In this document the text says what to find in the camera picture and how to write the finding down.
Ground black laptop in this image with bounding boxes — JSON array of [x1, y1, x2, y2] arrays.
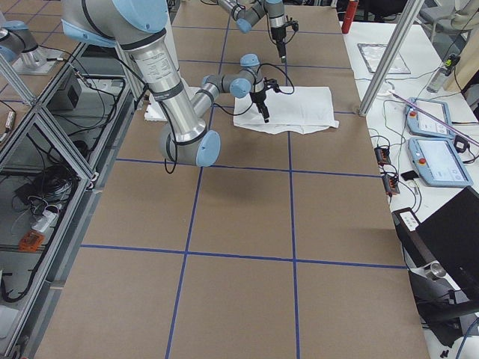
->
[[400, 186, 478, 299]]

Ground white long-sleeve printed shirt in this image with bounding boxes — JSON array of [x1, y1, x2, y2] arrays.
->
[[234, 87, 339, 135]]

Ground red bottle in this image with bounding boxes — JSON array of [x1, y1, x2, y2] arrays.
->
[[341, 0, 359, 34]]

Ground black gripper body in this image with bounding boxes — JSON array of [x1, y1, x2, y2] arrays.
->
[[270, 26, 287, 43], [249, 88, 266, 105]]

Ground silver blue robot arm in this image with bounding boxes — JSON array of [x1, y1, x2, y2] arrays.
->
[[62, 1, 269, 167], [217, 0, 287, 63]]

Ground small black electronics board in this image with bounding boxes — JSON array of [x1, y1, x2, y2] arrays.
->
[[374, 147, 391, 165]]

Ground aluminium frame post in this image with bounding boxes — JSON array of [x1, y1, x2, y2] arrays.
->
[[358, 0, 424, 117]]

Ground upper teach pendant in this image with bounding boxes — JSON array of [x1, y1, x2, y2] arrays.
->
[[406, 97, 454, 139]]

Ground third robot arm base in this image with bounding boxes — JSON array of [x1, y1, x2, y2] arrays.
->
[[1, 20, 63, 75]]

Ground teach pendant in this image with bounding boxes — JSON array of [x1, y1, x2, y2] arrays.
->
[[406, 97, 454, 139], [407, 137, 474, 188]]

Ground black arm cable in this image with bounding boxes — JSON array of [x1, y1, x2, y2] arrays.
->
[[112, 48, 296, 174]]

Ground orange device on floor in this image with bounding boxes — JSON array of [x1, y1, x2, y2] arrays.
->
[[19, 230, 45, 252]]

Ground lower teach pendant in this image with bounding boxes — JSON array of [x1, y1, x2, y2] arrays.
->
[[407, 137, 474, 188]]

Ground black box under table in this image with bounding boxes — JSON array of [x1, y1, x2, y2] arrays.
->
[[47, 74, 82, 111]]

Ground grey water bottle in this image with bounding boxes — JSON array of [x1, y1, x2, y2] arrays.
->
[[426, 53, 461, 93]]

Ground white labelled black box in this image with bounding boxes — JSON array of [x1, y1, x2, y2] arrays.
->
[[391, 207, 421, 240]]

